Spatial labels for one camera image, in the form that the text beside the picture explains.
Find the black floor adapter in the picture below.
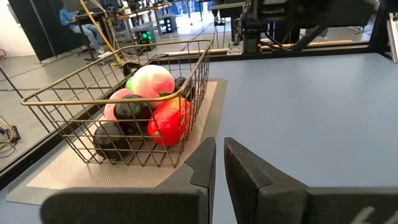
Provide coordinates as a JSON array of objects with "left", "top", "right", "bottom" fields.
[{"left": 5, "top": 124, "right": 22, "bottom": 144}]

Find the brass wire basket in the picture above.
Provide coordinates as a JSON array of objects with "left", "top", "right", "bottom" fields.
[{"left": 21, "top": 39, "right": 214, "bottom": 169}]

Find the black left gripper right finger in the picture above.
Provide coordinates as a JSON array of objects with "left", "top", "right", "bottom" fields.
[{"left": 223, "top": 136, "right": 398, "bottom": 224}]

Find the wooden side board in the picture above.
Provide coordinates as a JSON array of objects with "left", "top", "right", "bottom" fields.
[{"left": 164, "top": 39, "right": 355, "bottom": 57}]

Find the seated person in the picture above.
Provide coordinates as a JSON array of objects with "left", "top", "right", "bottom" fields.
[{"left": 58, "top": 6, "right": 106, "bottom": 55}]

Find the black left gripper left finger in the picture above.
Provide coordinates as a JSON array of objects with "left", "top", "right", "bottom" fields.
[{"left": 40, "top": 136, "right": 217, "bottom": 224}]

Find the yellow cable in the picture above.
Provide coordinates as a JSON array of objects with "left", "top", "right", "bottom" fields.
[{"left": 79, "top": 0, "right": 125, "bottom": 66}]

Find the black partition panel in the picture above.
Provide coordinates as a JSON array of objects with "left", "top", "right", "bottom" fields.
[{"left": 7, "top": 0, "right": 68, "bottom": 63}]

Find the red bell pepper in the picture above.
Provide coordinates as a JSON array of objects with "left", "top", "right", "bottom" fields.
[{"left": 147, "top": 96, "right": 193, "bottom": 147}]

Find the grey and beige placemat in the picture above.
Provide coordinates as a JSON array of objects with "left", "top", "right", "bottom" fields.
[{"left": 6, "top": 78, "right": 228, "bottom": 206}]

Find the pink toy peach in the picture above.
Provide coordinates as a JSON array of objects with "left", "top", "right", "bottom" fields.
[
  {"left": 130, "top": 64, "right": 176, "bottom": 110},
  {"left": 103, "top": 88, "right": 134, "bottom": 121}
]

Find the black office desk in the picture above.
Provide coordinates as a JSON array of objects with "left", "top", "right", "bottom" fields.
[{"left": 70, "top": 11, "right": 125, "bottom": 62}]

